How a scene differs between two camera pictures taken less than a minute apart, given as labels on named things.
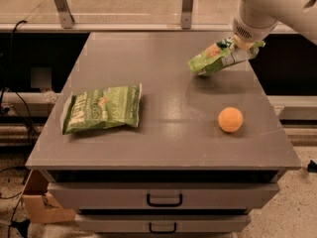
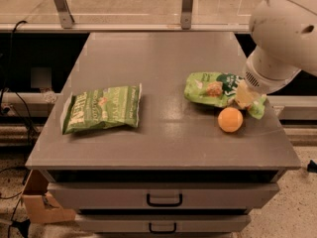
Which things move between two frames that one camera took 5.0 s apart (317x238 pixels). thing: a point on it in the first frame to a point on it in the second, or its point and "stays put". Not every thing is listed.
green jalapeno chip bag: x=102 y=107 stays put
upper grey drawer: x=163 y=195 stays put
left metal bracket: x=61 y=5 stays put
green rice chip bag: x=221 y=54 to x=218 y=89
